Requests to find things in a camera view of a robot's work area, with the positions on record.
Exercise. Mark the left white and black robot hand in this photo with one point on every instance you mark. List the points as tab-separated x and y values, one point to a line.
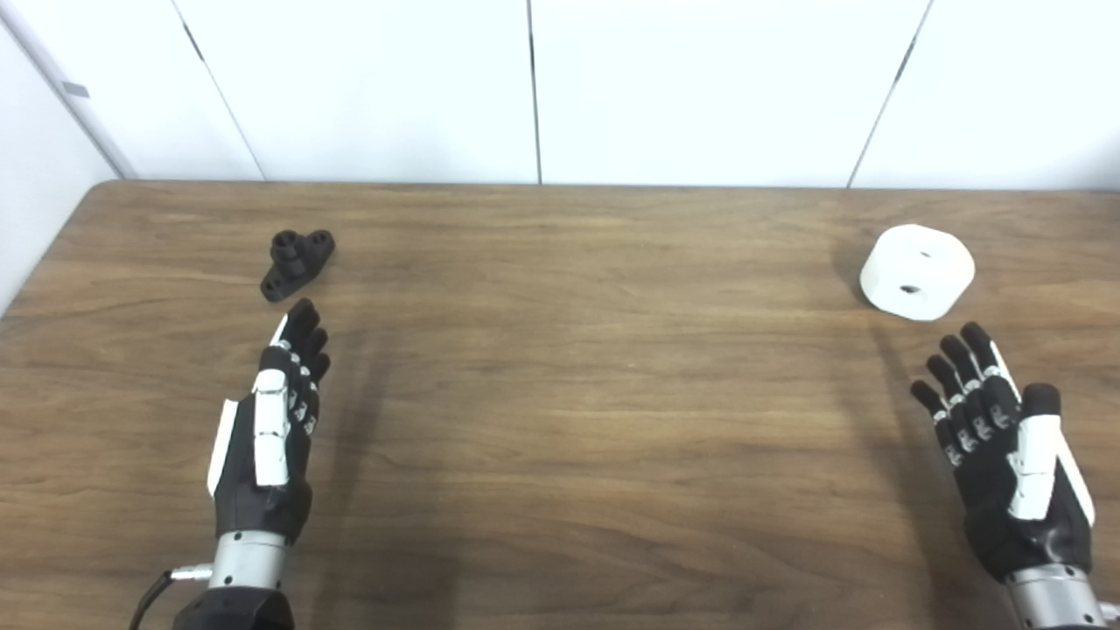
271	437

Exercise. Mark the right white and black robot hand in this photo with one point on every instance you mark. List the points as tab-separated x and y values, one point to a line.
1032	472

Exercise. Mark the black flanged holder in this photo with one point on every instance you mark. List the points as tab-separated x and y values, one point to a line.
296	264

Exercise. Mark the round white piece with holes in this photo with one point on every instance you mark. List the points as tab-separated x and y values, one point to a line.
919	262

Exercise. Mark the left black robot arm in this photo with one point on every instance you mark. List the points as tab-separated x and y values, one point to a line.
245	564

